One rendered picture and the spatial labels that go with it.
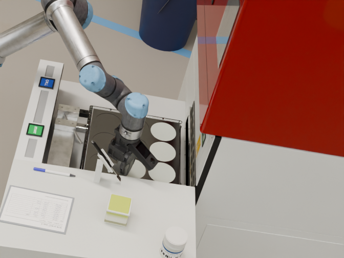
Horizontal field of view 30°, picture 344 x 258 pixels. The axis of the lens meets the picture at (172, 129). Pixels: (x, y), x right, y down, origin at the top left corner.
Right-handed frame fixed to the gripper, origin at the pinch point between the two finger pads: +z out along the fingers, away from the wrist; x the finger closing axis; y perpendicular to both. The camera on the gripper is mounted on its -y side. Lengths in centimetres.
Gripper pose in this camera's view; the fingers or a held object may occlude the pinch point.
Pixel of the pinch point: (125, 175)
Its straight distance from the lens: 226.5
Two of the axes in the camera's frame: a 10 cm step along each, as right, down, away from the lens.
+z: -2.1, 7.0, 6.8
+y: -8.4, -4.8, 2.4
